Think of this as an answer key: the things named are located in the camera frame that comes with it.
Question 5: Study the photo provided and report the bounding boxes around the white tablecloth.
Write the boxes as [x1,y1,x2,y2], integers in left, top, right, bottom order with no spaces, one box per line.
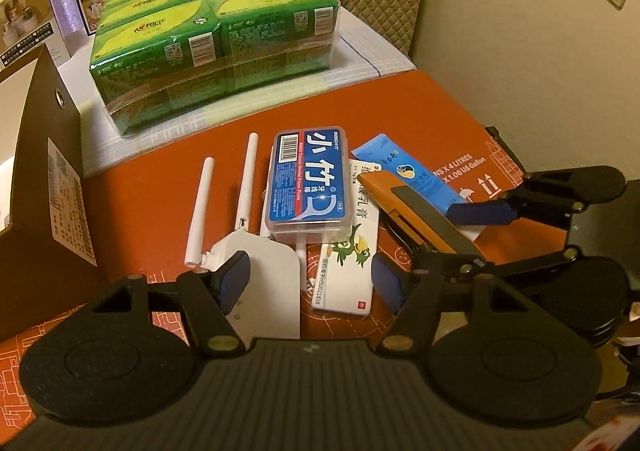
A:
[55,6,418,176]

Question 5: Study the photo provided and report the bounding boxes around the blue dental floss box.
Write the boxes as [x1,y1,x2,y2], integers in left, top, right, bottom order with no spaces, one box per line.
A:
[261,123,353,242]

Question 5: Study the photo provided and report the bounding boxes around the white humidifier box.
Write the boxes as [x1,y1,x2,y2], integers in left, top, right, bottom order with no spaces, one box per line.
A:
[0,0,71,69]

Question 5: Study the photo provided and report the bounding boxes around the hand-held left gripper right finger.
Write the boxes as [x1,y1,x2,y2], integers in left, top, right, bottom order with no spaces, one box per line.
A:
[371,252,533,355]

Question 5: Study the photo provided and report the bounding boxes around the blue sachet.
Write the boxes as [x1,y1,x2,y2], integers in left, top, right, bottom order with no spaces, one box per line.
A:
[351,133,468,216]

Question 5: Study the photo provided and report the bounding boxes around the brown cardboard box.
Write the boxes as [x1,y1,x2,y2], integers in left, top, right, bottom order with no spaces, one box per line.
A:
[0,45,101,342]

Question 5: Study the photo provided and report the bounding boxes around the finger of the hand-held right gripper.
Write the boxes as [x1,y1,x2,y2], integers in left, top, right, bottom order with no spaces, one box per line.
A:
[446,165,628,232]
[413,243,584,282]

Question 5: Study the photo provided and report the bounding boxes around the green tissue multipack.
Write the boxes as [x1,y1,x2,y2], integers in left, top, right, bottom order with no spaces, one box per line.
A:
[89,0,343,136]

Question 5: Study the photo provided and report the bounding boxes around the white router with antennas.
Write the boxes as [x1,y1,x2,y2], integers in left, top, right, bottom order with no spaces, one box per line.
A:
[182,132,307,342]

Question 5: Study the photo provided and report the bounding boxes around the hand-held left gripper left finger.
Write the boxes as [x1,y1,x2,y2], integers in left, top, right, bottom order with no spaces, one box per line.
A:
[87,251,253,355]

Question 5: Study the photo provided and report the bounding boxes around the orange cardboard box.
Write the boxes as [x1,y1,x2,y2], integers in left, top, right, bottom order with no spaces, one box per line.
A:
[0,70,576,412]

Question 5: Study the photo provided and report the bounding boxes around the white ointment box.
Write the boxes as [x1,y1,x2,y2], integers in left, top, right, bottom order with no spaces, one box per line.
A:
[310,158,381,317]

